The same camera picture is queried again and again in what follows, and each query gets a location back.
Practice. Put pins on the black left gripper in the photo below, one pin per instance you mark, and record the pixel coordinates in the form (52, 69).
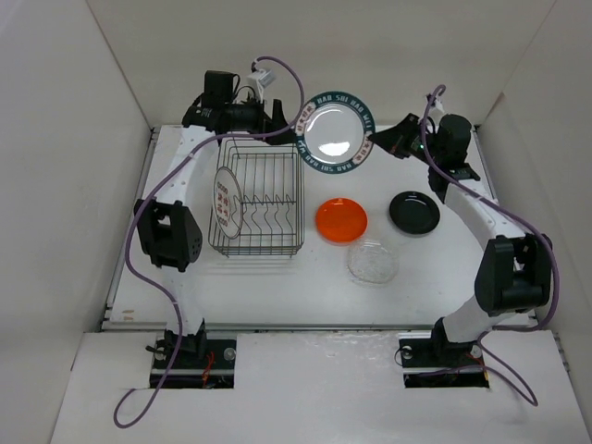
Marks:
(264, 123)

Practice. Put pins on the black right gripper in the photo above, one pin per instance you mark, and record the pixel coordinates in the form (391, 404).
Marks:
(395, 139)

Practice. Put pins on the white plate with dark rim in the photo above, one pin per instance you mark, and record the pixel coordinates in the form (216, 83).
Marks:
(333, 132)

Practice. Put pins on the white plate with red characters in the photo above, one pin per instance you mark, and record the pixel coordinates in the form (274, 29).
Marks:
(227, 203)

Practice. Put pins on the orange plastic plate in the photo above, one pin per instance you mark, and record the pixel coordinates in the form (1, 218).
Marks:
(341, 220)

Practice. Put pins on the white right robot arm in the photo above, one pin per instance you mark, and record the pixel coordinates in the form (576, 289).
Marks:
(514, 275)

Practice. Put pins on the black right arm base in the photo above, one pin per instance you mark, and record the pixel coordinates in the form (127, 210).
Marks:
(426, 367)

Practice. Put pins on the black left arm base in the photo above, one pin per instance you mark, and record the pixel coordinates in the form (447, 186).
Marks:
(214, 370)

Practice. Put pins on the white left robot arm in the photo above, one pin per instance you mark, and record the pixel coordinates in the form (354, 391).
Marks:
(229, 108)

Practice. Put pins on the black plate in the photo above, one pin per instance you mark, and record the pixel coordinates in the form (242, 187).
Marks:
(414, 213)

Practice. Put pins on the clear glass plate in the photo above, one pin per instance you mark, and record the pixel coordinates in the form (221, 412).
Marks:
(372, 262)

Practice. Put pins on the grey wire dish rack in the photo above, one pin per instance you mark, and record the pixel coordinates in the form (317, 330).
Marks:
(267, 209)

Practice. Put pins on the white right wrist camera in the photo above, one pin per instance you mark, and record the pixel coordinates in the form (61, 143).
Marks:
(435, 108)

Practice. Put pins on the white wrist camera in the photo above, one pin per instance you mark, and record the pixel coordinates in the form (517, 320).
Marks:
(435, 108)
(259, 81)

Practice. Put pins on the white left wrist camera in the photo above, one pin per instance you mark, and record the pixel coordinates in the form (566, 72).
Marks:
(259, 81)

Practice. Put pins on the aluminium table edge rail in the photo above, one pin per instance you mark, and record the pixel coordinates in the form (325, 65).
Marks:
(154, 326)

